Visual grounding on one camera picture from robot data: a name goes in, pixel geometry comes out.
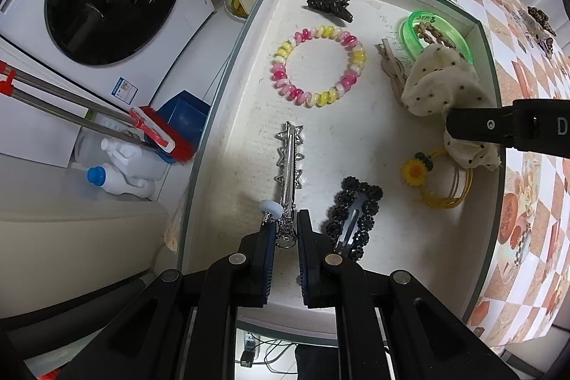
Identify yellow sunflower hair tie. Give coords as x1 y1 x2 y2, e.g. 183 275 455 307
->
402 151 473 210

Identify silver star hair clip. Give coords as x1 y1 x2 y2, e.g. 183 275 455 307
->
274 121 308 249

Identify red white broom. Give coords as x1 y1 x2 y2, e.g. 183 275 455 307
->
0 62 197 163

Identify black beaded snap clip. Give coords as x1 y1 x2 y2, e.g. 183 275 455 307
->
324 176 384 261

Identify white jug blue cap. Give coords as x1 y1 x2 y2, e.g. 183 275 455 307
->
87 138 156 198

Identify blue dustpan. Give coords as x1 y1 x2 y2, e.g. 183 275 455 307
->
154 93 211 165

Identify white box with grey rim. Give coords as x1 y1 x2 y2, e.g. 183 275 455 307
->
176 0 506 347

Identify black cables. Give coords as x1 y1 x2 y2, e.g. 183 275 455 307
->
236 329 304 374

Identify checkered printed tablecloth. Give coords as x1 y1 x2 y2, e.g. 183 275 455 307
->
341 0 570 356

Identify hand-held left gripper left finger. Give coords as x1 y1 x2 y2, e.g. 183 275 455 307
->
67 225 277 380

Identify braided brown hair tie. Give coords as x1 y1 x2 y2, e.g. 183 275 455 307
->
416 24 466 51

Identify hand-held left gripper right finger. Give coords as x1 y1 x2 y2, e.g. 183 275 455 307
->
296 209 524 380

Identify cream polka dot scrunchie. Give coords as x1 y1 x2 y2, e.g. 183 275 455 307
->
401 46 503 171

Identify pink yellow spiral hair tie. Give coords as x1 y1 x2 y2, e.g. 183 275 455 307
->
270 25 368 108

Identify black hair claw clip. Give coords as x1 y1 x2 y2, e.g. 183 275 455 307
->
305 0 354 25

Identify leopard print hair claw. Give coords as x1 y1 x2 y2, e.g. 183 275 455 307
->
519 6 557 60

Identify white bead earring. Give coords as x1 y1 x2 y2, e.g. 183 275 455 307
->
258 199 282 225

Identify green translucent bangle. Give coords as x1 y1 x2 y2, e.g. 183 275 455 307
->
398 10 473 64

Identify beige bow hair clip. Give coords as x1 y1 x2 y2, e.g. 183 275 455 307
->
375 42 413 107

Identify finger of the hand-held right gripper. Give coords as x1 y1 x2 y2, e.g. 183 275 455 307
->
446 99 535 150

